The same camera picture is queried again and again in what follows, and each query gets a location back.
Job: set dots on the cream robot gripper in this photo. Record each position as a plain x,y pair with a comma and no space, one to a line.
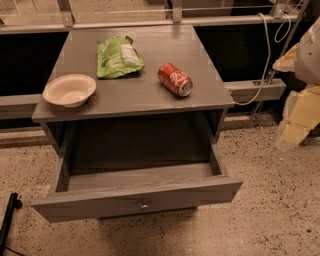
309,57

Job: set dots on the grey top drawer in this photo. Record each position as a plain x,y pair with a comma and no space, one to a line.
139,165

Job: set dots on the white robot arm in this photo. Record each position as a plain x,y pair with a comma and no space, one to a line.
301,113

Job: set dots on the grey wooden drawer cabinet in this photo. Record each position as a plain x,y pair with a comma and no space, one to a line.
141,94

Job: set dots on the red soda can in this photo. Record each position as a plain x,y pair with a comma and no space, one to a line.
174,79

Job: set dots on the green chip bag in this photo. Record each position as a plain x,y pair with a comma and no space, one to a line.
116,57

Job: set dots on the white paper bowl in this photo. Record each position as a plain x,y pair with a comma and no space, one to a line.
69,91

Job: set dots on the black stand leg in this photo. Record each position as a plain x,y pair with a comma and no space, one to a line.
13,203

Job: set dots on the metal railing frame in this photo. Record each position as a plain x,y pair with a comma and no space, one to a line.
23,106

